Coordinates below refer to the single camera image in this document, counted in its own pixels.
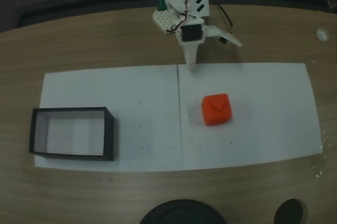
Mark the white wrist camera mount plate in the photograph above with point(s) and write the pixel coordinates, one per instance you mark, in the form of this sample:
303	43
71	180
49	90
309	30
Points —
218	32

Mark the orange cube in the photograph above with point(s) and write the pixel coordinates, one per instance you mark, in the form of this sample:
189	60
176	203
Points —
216	109

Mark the black open box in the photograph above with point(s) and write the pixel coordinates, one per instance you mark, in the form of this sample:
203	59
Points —
110	140

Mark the small white round cap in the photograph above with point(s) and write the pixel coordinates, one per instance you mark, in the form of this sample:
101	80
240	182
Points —
321	34

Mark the black round lamp stand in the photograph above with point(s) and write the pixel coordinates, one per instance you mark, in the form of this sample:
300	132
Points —
181	213

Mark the white paper sheet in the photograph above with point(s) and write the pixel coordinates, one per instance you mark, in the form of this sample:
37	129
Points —
142	97
276	103

